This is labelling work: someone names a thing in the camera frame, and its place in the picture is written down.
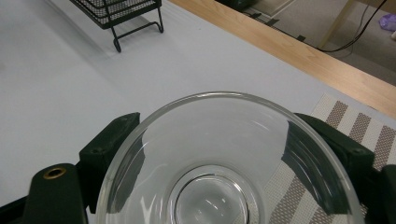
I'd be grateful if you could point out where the beige stand leg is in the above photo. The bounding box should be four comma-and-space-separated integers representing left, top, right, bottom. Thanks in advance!
317, 0, 358, 49

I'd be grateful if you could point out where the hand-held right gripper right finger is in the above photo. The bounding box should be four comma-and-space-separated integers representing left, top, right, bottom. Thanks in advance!
281, 112, 376, 217

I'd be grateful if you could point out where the striped woven placemat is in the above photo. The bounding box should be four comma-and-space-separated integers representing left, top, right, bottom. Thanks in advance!
264, 92, 396, 224

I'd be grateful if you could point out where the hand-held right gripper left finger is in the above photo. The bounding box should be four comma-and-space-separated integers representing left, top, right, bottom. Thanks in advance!
78, 112, 147, 216

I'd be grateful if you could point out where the black wire mesh basket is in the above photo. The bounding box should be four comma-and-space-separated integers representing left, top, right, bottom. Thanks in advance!
68, 0, 165, 53

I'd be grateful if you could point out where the black cable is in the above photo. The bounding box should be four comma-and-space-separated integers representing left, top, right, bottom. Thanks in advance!
316, 0, 389, 53

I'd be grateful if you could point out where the clear glass bowl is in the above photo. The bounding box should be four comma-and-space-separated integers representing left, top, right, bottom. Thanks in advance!
94, 91, 366, 224

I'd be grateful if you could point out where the purple plastic bag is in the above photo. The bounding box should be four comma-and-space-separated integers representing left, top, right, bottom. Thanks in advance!
378, 13, 396, 33

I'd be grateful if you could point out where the dark object on floor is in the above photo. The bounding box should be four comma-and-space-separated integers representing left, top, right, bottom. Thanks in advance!
214, 0, 260, 12

